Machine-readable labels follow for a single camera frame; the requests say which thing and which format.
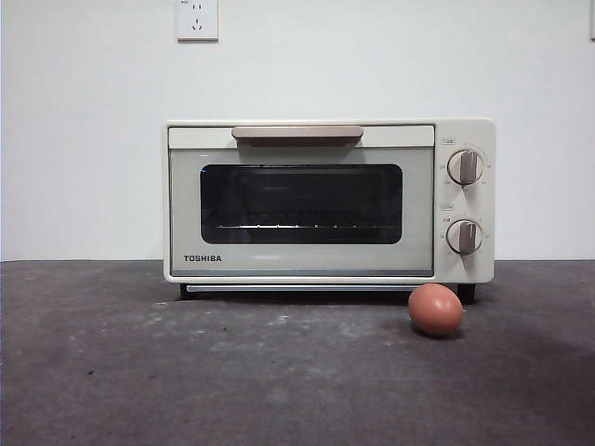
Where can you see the glass-windowed oven door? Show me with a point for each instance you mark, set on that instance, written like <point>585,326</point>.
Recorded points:
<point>186,209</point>

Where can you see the brown egg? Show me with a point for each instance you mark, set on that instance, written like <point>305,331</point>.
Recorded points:
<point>435,310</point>

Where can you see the black oven foot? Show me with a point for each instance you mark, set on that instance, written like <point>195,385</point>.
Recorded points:
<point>183,292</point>
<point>467,293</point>

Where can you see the cream timer dial knob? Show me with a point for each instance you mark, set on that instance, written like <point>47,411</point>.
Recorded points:
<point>465,237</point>

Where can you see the cream Toshiba toaster oven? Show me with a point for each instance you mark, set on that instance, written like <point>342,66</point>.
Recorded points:
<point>465,271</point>

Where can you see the cream temperature dial knob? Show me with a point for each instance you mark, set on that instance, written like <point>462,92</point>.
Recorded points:
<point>465,167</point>

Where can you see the white wall socket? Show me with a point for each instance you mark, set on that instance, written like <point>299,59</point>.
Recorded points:
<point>197,23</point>

